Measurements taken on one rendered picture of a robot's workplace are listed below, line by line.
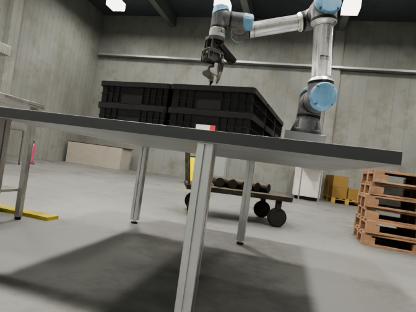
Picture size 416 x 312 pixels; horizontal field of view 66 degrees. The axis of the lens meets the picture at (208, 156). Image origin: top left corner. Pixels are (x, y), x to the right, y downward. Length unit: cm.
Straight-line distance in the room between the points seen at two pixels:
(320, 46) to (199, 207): 93
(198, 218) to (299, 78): 1034
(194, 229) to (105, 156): 1020
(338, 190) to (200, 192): 853
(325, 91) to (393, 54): 1042
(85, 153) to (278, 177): 656
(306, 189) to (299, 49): 495
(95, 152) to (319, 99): 1034
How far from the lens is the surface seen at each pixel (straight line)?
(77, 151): 1189
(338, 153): 105
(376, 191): 365
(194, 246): 115
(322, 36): 163
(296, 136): 160
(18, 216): 273
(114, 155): 1111
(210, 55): 152
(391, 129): 1138
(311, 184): 886
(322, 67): 159
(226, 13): 160
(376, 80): 1157
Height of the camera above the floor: 59
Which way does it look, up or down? 1 degrees up
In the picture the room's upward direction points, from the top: 8 degrees clockwise
